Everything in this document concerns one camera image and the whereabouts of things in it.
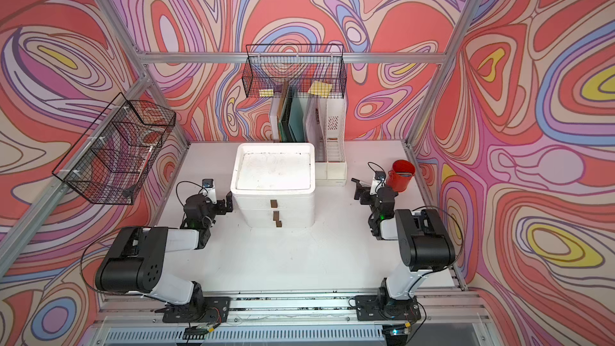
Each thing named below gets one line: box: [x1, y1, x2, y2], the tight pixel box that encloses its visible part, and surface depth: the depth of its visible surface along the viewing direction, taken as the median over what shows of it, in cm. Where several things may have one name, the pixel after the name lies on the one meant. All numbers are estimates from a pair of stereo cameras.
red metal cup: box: [385, 159, 416, 194], surface depth 98 cm
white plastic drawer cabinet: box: [230, 142, 316, 229], surface depth 81 cm
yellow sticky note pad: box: [307, 80, 333, 97], surface depth 92 cm
